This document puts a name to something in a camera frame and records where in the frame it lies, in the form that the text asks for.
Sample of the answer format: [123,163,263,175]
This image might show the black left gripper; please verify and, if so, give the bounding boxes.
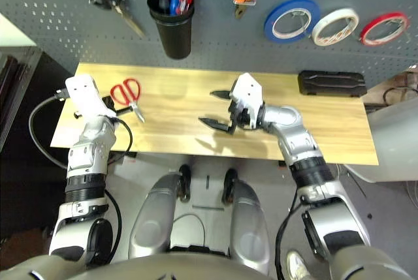
[101,95,135,118]

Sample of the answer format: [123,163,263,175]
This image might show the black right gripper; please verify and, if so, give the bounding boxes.
[198,89,262,136]

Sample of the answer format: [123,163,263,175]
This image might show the red handled scissors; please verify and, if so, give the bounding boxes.
[110,78,146,123]

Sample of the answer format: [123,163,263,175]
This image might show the white tape roll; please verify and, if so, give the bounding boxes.
[311,8,360,48]

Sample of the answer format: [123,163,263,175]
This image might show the grey metal pegboard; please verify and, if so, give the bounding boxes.
[0,0,418,85]

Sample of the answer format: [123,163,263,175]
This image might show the black plastic cup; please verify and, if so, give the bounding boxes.
[146,0,196,22]
[149,8,193,60]

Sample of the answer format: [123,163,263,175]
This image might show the blue tape roll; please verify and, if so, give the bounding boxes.
[263,0,323,45]

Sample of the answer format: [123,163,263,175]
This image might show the black equipment case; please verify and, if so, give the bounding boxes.
[0,46,43,150]

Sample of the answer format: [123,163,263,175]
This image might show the black plastic tool case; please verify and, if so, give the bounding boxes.
[297,70,368,98]

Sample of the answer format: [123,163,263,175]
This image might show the silver right robot leg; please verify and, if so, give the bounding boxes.
[221,168,272,274]

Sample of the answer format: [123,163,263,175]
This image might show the silver robot leg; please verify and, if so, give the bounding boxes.
[221,168,272,274]
[129,164,192,260]

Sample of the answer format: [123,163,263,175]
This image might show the silver left robot leg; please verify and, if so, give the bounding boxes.
[129,164,192,260]

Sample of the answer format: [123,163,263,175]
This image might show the red tape roll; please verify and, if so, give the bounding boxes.
[359,12,411,48]

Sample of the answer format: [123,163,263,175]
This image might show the grey robot torso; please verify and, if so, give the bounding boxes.
[65,252,278,280]

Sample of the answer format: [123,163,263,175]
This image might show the white bystander shoe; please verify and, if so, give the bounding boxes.
[286,249,311,280]

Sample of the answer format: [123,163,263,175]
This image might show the brown background furniture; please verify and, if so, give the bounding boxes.
[361,64,418,104]

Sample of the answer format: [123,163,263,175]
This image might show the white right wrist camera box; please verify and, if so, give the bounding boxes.
[228,72,265,116]

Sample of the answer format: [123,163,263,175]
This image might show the black handled scissors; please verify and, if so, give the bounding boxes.
[84,0,146,39]

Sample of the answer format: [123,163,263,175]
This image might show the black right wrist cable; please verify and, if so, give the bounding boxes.
[275,191,300,280]

